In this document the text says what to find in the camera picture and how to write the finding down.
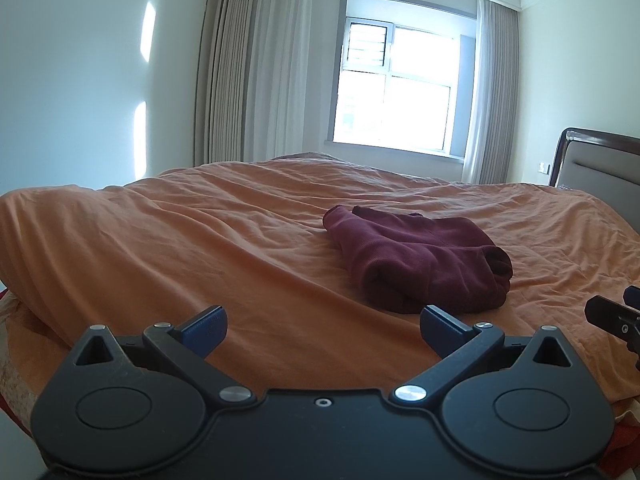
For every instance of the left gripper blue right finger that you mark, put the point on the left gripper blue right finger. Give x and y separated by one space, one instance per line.
464 351

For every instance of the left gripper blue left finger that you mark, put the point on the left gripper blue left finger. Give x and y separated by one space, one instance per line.
181 351

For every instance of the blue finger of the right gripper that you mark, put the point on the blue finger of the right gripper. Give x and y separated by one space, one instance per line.
619 320

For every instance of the maroon sweater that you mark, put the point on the maroon sweater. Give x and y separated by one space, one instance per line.
404 262

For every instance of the orange duvet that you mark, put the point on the orange duvet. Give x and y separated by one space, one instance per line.
250 238

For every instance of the red bed sheet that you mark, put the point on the red bed sheet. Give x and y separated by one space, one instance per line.
622 453

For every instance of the dark wood padded headboard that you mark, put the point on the dark wood padded headboard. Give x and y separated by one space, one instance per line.
603 164

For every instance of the beige fuzzy blanket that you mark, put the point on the beige fuzzy blanket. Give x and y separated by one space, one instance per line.
30 354

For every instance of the right beige curtain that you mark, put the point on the right beige curtain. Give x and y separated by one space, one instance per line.
495 95

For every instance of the beige curtain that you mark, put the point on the beige curtain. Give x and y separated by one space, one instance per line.
495 95
264 80

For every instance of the bright window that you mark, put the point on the bright window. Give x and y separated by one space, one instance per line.
404 80

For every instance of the left beige curtain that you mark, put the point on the left beige curtain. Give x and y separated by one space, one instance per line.
264 80

